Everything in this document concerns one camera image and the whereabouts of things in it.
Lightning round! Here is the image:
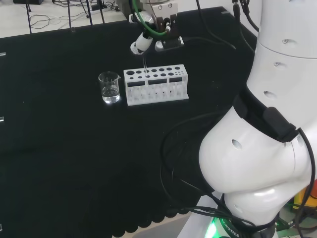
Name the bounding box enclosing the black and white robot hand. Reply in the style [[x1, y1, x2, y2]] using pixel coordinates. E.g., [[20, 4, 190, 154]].
[[128, 0, 185, 55]]

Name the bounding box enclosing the clear glass rod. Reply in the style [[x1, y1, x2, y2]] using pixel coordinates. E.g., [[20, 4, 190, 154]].
[[142, 52, 149, 74]]

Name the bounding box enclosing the white test tube rack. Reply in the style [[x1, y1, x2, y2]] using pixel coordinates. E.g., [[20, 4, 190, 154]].
[[123, 64, 190, 107]]

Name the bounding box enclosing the black tripod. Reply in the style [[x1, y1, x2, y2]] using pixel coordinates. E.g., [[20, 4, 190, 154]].
[[66, 0, 106, 27]]

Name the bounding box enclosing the small clear glass beaker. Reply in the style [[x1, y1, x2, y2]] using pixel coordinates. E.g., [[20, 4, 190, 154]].
[[98, 71, 121, 105]]

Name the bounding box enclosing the black bench cloth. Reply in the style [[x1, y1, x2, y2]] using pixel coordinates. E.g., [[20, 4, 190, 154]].
[[0, 6, 261, 238]]

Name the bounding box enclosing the yellow stop button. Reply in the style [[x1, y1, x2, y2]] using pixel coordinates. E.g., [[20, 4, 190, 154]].
[[293, 187, 314, 211]]

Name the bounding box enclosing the green cable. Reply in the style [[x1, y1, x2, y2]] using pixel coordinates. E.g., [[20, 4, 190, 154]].
[[130, 0, 172, 39]]

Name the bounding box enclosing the thin black cable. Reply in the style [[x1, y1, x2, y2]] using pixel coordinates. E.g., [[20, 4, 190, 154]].
[[183, 0, 256, 54]]

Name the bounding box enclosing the thick black plugged cable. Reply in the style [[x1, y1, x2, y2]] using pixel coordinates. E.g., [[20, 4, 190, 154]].
[[231, 0, 260, 32]]

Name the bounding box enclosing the looped black cable bundle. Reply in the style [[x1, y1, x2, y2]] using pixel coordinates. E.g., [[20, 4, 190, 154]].
[[159, 111, 278, 233]]

